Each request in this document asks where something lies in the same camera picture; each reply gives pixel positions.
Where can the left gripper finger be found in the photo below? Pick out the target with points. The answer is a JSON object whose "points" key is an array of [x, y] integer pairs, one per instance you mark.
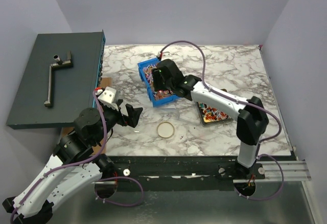
{"points": [[120, 104], [133, 115]]}

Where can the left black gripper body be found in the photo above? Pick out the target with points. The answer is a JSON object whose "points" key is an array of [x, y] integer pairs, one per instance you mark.
{"points": [[112, 117]]}

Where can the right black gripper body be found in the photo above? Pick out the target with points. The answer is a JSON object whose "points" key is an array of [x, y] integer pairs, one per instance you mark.
{"points": [[158, 80]]}

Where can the blue candy bin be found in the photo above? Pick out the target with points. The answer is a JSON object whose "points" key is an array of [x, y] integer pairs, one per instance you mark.
{"points": [[158, 98]]}

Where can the round jar lid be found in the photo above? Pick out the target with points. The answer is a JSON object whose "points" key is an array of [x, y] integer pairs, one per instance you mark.
{"points": [[165, 130]]}

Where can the metal candy tin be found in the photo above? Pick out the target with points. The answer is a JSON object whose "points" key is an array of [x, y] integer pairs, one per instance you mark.
{"points": [[211, 116]]}

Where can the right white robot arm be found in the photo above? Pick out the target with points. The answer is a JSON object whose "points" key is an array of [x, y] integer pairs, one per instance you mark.
{"points": [[248, 113]]}

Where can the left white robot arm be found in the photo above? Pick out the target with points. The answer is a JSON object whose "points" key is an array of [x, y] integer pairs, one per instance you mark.
{"points": [[72, 165]]}

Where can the wooden board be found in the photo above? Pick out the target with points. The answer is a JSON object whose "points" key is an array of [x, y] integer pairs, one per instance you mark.
{"points": [[105, 82]]}

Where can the dark grey box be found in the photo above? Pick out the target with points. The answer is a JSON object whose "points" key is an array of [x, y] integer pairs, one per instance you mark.
{"points": [[62, 71]]}

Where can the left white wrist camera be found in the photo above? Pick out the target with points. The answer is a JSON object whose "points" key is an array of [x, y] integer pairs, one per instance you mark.
{"points": [[108, 96]]}

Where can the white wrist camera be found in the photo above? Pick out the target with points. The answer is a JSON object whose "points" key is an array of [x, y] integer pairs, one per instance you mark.
{"points": [[163, 56], [108, 96]]}

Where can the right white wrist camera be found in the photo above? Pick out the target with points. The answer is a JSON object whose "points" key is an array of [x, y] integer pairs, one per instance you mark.
{"points": [[163, 56]]}

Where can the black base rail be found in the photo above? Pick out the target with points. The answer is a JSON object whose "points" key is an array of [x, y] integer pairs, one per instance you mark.
{"points": [[177, 173]]}

